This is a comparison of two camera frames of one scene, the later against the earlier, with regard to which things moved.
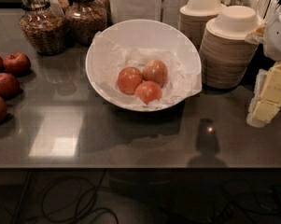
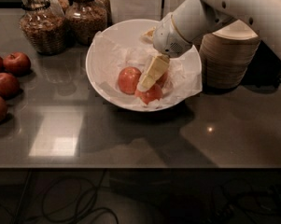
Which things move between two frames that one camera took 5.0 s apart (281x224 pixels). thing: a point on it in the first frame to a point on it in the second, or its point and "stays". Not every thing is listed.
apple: [129, 79] stays
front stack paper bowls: [226, 57] stays
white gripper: [278, 39] to [167, 38]
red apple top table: [17, 63] stays
